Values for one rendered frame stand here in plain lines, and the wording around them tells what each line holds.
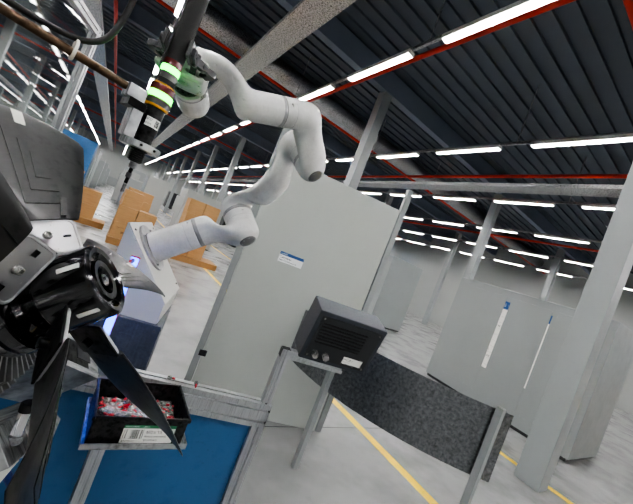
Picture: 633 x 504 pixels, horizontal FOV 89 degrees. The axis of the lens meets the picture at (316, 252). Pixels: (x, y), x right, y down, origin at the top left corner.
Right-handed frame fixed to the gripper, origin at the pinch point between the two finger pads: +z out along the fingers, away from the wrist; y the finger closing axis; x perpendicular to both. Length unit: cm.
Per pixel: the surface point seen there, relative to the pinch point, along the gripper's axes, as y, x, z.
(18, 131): 18.0, -25.8, -0.7
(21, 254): 3.2, -40.8, 17.8
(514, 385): -521, -106, -314
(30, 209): 9.2, -36.7, 6.5
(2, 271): 3.9, -43.3, 18.9
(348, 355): -74, -55, -31
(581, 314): -385, 15, -172
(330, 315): -61, -44, -29
